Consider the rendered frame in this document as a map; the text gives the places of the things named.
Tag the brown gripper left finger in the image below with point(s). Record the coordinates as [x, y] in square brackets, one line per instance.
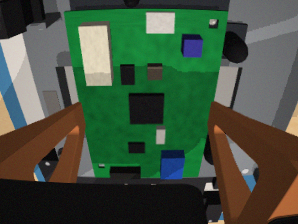
[22, 149]

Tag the green circuit board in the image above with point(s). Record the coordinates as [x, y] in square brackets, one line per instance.
[146, 78]

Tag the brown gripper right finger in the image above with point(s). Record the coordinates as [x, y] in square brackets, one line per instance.
[275, 151]

